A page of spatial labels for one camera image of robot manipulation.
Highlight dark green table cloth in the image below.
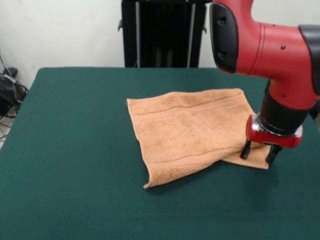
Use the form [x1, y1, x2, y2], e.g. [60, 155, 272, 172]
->
[0, 66, 320, 240]

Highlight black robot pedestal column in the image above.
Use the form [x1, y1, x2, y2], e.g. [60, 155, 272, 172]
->
[117, 0, 213, 68]

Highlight tan terry towel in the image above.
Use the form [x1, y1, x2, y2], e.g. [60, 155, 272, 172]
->
[124, 87, 271, 190]

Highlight black cable bundle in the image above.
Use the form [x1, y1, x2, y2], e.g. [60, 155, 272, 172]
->
[0, 66, 30, 126]

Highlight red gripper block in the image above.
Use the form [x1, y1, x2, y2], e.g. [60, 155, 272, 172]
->
[239, 114, 305, 165]

